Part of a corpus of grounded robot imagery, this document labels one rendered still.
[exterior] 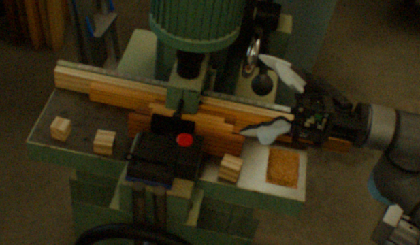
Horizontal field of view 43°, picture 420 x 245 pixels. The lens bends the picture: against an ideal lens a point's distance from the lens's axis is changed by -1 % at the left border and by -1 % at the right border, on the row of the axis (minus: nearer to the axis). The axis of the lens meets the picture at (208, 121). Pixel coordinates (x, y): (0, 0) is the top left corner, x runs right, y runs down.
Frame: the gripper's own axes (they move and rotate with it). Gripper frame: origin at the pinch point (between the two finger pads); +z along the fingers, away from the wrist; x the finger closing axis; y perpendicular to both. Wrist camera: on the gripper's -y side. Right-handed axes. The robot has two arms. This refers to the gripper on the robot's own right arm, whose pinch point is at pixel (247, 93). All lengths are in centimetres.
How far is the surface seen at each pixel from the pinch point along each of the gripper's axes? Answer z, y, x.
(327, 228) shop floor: -49, -86, 95
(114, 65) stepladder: 52, -117, 60
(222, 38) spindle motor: 6.3, -8.8, -5.4
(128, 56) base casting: 32, -52, 23
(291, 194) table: -14.3, -7.9, 24.9
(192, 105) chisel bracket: 9.9, -15.3, 13.4
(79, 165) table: 31.0, -8.0, 29.6
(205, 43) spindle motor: 9.2, -6.8, -4.6
